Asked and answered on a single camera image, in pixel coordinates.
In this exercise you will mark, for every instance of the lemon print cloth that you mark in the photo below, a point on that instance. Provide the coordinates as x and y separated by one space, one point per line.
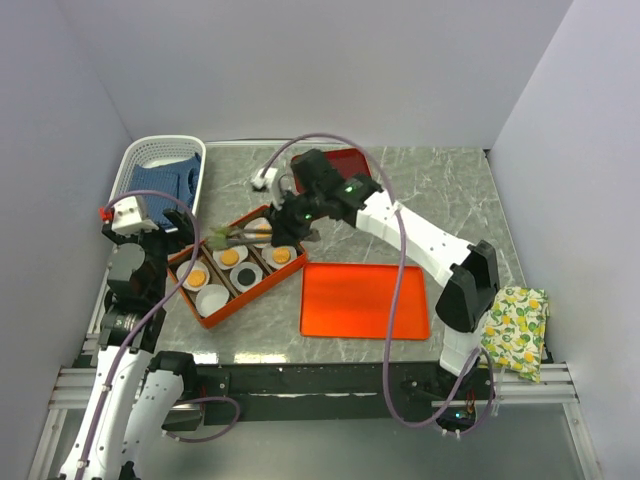
514 333

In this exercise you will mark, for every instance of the metal serving tongs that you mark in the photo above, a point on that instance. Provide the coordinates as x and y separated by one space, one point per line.
235 235

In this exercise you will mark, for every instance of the black aluminium base frame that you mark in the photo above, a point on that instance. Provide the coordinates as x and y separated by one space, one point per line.
187 395

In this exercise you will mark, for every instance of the blue checkered cloth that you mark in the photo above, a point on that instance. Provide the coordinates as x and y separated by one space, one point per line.
179 180

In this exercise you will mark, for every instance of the green sandwich cookie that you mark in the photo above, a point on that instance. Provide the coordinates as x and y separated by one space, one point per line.
218 240

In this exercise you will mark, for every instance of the white plastic basket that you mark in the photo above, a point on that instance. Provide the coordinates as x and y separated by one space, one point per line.
157 152

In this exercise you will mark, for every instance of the dark red serving tray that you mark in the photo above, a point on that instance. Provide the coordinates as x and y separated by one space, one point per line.
348 162

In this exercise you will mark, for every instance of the black sandwich cookie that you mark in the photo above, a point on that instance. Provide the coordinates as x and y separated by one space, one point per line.
246 277

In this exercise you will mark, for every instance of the orange biscuit cookie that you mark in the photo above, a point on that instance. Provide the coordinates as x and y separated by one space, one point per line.
281 255
262 231
229 257
197 279

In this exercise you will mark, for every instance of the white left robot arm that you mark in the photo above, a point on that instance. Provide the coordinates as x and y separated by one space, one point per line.
120 360

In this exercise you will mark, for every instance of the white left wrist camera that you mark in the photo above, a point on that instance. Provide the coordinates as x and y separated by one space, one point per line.
128 217

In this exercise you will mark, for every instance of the orange box lid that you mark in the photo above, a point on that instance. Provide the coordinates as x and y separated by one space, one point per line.
353 301

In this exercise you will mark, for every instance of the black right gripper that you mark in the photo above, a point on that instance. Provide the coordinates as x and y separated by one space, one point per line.
285 231

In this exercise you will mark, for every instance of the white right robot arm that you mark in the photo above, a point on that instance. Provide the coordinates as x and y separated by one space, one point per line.
467 273

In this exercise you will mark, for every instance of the white paper cup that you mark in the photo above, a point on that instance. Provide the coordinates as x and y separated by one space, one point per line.
210 299
182 269
249 228
266 254
242 250
234 272

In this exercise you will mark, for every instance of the orange cookie box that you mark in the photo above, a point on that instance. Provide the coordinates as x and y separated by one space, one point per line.
237 300

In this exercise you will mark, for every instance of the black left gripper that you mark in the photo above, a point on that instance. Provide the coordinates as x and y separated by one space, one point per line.
176 239

